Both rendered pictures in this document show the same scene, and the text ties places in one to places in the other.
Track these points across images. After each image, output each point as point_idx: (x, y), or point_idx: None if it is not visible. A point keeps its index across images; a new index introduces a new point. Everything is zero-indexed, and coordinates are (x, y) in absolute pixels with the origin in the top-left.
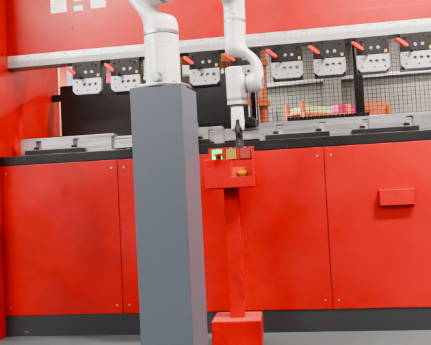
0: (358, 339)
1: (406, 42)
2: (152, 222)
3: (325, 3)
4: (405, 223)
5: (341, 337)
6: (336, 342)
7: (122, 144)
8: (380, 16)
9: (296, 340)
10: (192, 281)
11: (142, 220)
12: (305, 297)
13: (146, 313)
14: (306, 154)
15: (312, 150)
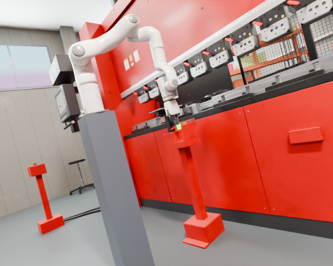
0: (280, 245)
1: (300, 0)
2: (98, 191)
3: (231, 2)
4: (317, 155)
5: (271, 238)
6: (261, 245)
7: None
8: None
9: (240, 236)
10: (118, 225)
11: (96, 189)
12: (251, 205)
13: (108, 236)
14: (233, 113)
15: (236, 110)
